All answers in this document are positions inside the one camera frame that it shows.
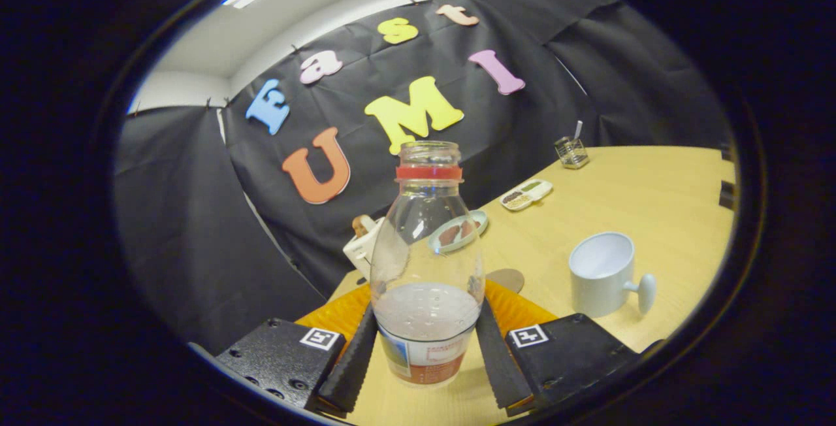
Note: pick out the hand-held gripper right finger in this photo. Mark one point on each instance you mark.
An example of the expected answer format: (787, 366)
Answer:
(499, 367)

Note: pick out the brown bread slice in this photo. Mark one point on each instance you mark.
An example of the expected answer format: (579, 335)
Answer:
(360, 225)

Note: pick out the white toaster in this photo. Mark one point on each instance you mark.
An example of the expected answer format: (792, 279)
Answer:
(360, 253)

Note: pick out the wooden table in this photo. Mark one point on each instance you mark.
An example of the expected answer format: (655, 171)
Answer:
(620, 197)

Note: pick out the round brown coaster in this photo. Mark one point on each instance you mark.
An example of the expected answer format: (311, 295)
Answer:
(509, 280)

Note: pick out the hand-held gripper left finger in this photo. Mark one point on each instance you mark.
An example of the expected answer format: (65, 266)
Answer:
(356, 367)

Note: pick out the light blue cup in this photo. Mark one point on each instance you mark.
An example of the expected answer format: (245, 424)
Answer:
(597, 282)

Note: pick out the brown food piece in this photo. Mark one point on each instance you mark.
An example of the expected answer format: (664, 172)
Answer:
(466, 227)
(449, 234)

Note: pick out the small spoon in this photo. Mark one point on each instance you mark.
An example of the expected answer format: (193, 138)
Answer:
(578, 129)

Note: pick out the light green plate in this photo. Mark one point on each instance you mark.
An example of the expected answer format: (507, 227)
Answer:
(482, 219)

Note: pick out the clear juice bottle red label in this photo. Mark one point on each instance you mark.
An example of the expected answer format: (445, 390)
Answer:
(428, 321)

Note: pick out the black backdrop cloth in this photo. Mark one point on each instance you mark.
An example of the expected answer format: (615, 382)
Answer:
(196, 217)

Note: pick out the white divided snack dish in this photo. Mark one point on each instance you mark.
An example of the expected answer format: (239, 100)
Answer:
(528, 193)

